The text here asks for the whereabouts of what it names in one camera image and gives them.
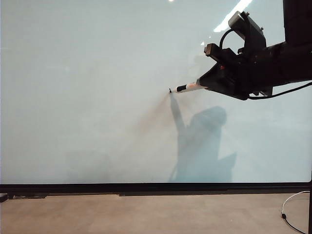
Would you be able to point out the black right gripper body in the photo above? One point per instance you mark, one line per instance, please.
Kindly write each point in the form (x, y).
(246, 70)

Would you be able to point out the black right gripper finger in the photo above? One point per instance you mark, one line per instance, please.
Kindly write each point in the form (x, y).
(214, 75)
(229, 89)

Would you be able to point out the white black whiteboard marker pen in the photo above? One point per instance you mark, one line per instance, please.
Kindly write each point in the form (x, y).
(181, 89)

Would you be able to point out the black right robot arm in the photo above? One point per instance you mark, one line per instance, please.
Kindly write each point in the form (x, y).
(295, 61)

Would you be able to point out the black whiteboard eraser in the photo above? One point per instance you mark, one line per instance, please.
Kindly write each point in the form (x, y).
(3, 197)

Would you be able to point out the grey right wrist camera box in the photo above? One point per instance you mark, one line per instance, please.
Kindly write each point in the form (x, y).
(248, 26)

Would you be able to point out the white glass whiteboard black frame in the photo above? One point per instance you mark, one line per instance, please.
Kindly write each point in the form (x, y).
(97, 97)

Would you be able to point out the black whiteboard stand post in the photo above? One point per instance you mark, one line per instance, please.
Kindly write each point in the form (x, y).
(310, 209)

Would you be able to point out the short black bracket under whiteboard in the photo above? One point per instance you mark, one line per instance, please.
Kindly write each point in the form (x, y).
(31, 196)

